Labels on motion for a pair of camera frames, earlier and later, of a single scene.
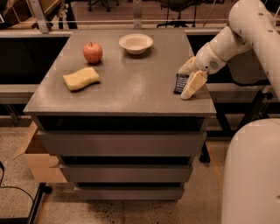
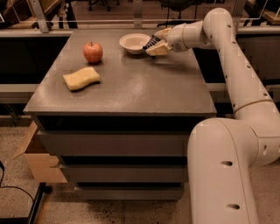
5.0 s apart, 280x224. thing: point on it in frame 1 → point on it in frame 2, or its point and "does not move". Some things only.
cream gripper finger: [190, 66] → [163, 33]
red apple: [92, 52] does not move
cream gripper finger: [195, 82] → [160, 48]
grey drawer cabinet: [109, 108] does not move
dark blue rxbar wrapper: [179, 83] → [152, 42]
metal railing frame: [137, 18] does not move
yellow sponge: [81, 78] does not move
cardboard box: [41, 163] does not move
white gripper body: [207, 60] → [176, 37]
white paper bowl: [136, 44] does not move
